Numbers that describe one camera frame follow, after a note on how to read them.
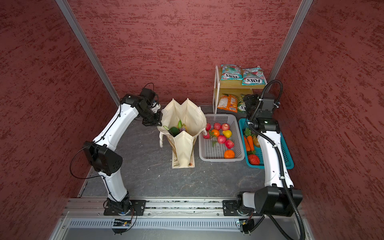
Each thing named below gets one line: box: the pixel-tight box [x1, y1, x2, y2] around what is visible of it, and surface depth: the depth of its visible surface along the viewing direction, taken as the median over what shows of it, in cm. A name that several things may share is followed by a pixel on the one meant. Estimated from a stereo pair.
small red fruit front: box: [225, 139, 235, 149], surface depth 95 cm
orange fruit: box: [224, 149, 235, 159], surface depth 89 cm
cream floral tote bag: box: [157, 98, 208, 169], surface depth 87 cm
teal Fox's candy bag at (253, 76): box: [241, 66, 268, 86], surface depth 89 cm
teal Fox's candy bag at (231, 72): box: [220, 64, 243, 81], surface depth 92 cm
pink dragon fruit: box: [178, 119, 185, 132], surface depth 99 cm
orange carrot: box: [244, 135, 255, 152], surface depth 99 cm
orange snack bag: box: [217, 93, 239, 113], surface depth 99 cm
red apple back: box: [213, 122, 221, 131], surface depth 105 cm
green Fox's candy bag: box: [238, 93, 247, 114], surface depth 99 cm
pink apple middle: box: [217, 135, 227, 144], surface depth 97 cm
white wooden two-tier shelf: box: [212, 65, 267, 114], surface depth 91 cm
